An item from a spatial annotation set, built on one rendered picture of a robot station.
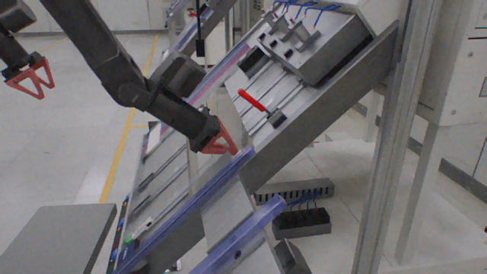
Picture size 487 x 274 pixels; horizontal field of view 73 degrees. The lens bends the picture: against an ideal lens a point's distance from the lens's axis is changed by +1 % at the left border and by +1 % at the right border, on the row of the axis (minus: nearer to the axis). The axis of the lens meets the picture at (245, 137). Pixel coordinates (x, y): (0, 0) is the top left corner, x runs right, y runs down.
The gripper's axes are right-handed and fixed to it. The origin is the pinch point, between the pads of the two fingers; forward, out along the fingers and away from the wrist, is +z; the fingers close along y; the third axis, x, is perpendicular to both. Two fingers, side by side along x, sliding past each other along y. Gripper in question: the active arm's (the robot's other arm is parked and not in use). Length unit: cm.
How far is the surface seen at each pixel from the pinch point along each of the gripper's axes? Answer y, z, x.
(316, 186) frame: 20.2, 41.4, 1.5
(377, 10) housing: -8.1, -0.2, -36.1
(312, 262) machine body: -5.0, 35.0, 12.2
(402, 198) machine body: 14, 65, -13
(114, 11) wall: 875, -76, 132
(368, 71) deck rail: -10.2, 5.2, -28.0
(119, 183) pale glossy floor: 142, 20, 109
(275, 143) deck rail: -10.0, 0.8, -8.4
